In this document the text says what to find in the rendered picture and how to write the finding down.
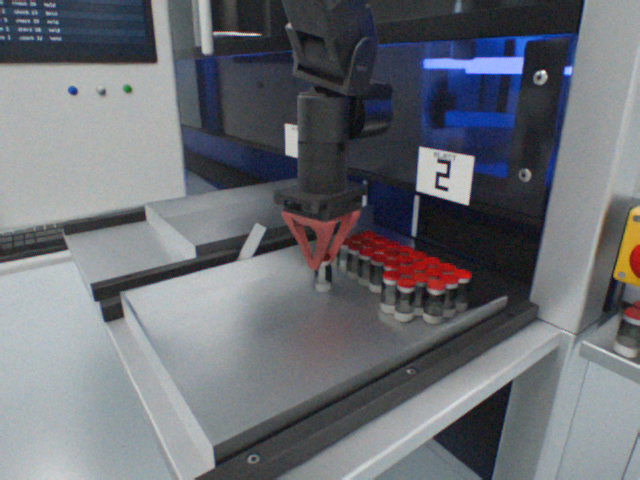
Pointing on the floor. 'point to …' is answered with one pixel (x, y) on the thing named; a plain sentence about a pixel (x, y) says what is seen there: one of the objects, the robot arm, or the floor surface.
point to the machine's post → (578, 233)
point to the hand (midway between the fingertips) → (320, 259)
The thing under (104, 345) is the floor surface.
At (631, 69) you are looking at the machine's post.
